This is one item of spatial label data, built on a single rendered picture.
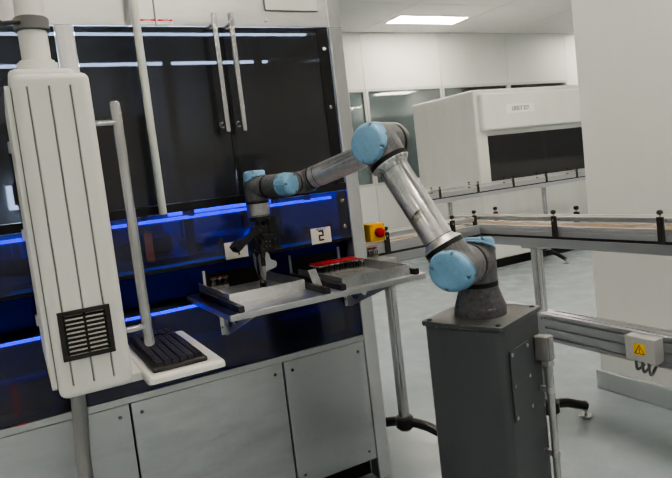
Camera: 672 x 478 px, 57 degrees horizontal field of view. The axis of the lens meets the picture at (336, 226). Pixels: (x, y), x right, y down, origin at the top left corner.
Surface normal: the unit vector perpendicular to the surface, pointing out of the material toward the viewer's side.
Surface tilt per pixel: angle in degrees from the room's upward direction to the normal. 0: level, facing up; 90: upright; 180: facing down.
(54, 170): 90
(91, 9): 90
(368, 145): 83
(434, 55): 90
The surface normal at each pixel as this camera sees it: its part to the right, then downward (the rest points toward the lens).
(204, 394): 0.47, 0.02
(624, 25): -0.87, 0.14
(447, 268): -0.48, 0.25
